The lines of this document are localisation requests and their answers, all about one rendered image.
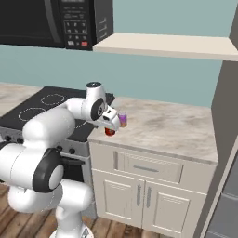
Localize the red soda can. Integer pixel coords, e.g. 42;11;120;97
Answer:
104;126;116;137

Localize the black oven door handle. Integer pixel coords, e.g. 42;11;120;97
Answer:
60;155;86;166

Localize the grey cupboard door handle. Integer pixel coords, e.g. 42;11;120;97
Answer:
136;183;142;207
146;186;152;209

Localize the cream cupboard door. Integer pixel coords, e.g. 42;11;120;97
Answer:
142;180;207;238
92;168;146;229

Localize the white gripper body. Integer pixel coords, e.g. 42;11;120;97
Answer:
106;111;122;131

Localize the tall grey cabinet panel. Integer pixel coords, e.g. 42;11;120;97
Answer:
193;3;238;238

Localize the cream wall shelf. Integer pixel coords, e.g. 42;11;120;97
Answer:
92;32;238;62

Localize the purple and orange soda can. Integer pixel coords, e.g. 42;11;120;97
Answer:
118;111;128;128

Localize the black microwave oven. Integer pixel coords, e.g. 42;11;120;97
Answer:
0;0;114;51

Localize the black hob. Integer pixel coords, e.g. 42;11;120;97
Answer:
0;86;116;144

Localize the silver oven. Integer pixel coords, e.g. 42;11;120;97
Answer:
0;125;98;220

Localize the cream drawer front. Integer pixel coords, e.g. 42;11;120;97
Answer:
112;150;185;184

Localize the grey drawer handle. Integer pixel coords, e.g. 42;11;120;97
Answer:
132;165;160;174

